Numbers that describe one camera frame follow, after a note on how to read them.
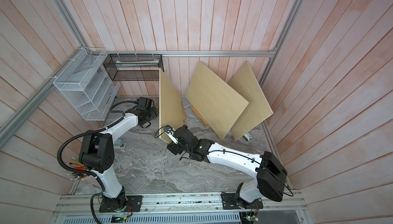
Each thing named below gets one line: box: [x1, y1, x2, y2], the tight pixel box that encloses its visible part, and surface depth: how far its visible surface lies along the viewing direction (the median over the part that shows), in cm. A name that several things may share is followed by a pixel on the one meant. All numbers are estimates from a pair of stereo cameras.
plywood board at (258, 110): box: [227, 60, 274, 142], surface depth 84 cm
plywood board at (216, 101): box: [185, 61, 250, 140], surface depth 88 cm
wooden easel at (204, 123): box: [191, 105, 209, 128], surface depth 103 cm
